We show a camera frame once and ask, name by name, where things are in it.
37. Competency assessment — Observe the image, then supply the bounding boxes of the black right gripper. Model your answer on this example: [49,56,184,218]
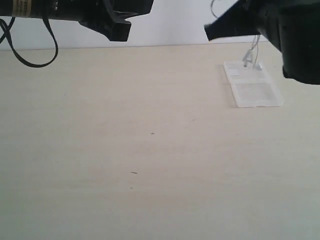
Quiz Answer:
[203,0,320,85]

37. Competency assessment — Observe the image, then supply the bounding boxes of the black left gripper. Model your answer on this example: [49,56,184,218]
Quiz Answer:
[30,0,154,42]

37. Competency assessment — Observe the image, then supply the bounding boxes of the white wired earphones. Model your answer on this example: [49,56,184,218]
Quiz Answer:
[210,0,263,71]

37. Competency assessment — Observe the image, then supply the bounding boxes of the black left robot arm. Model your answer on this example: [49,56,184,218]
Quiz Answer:
[0,0,154,42]

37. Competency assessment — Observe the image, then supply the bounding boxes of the clear plastic storage case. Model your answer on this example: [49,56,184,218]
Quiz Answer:
[223,61,284,108]

